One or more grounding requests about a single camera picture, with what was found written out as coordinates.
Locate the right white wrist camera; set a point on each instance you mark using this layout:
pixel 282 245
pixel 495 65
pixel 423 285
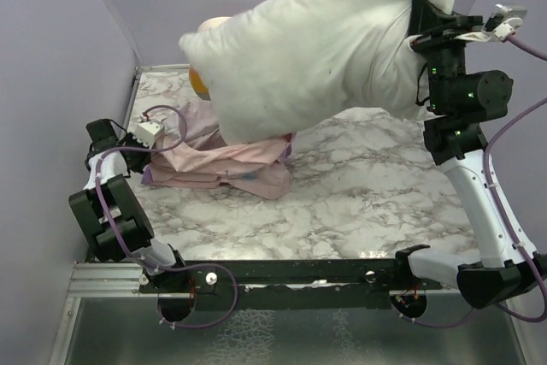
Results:
pixel 505 21

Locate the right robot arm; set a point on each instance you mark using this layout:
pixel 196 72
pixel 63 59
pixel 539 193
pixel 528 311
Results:
pixel 509 264

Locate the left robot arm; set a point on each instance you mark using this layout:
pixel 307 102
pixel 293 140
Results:
pixel 108 212

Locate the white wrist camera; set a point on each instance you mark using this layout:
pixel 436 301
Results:
pixel 505 21
pixel 148 132

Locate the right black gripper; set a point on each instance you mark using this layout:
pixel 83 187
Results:
pixel 433 27

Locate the pink purple printed pillowcase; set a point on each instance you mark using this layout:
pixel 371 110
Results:
pixel 203 160

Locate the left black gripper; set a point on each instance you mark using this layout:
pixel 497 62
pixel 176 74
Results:
pixel 138 167

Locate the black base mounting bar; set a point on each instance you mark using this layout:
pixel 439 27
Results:
pixel 286 284

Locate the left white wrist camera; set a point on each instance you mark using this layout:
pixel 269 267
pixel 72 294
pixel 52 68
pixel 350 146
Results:
pixel 148 132

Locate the white pillow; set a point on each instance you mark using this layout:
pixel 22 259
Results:
pixel 287 65

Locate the aluminium frame rail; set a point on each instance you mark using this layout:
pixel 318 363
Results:
pixel 91 280

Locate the cylindrical drawer box orange yellow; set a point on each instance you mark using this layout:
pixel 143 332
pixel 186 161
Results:
pixel 195 80

